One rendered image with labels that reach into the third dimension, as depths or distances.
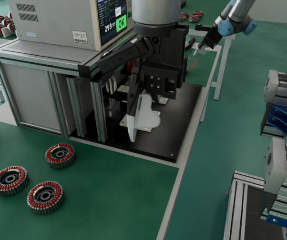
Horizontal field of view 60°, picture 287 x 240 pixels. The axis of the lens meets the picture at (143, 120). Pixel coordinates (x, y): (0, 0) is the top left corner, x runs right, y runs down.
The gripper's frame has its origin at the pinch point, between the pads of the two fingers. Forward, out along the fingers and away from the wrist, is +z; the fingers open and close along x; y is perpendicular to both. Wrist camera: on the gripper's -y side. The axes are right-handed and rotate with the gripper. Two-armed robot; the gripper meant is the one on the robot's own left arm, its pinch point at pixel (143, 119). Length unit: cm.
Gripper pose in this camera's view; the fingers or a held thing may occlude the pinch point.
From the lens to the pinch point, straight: 51.9
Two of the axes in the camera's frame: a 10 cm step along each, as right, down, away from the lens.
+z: 0.0, 8.1, 5.9
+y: 9.3, 2.2, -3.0
